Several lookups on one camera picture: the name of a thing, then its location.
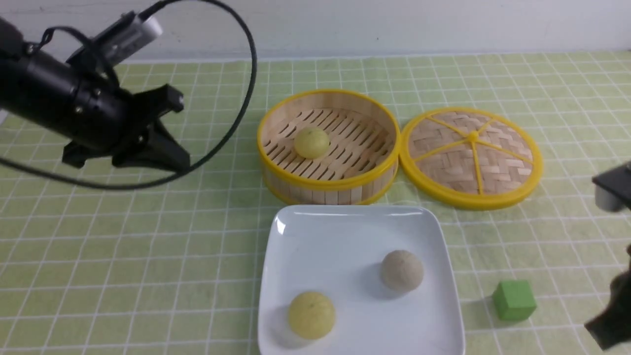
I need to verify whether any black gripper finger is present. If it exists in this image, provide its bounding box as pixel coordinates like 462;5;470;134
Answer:
112;121;191;173
131;84;184;121

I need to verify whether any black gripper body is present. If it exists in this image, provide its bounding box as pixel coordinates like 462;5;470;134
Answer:
62;81;154;168

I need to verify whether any yellow steamed bun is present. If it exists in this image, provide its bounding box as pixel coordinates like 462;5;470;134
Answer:
287;291;337;341
294;127;330;160

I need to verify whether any white steamed bun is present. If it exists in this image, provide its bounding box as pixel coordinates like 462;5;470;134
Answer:
380;249;424;294

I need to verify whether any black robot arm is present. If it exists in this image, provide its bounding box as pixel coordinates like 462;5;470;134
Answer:
0;19;191;173

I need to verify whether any white square plate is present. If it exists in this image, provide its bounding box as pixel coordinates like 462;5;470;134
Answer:
257;205;466;355

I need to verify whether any yellow steamed bun on plate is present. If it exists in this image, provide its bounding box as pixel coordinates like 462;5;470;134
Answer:
287;291;337;341

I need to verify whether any green checkered tablecloth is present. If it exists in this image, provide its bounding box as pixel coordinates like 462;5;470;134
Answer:
0;52;631;355

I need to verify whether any bamboo steamer basket yellow rim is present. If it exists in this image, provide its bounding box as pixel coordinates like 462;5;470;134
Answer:
257;89;402;205

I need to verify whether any woven bamboo steamer lid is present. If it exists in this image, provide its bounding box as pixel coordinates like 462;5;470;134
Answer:
399;107;544;211

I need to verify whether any green cube block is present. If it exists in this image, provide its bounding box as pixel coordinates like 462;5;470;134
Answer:
492;280;538;322

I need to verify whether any black cable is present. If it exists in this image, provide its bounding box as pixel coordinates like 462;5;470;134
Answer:
0;0;258;191

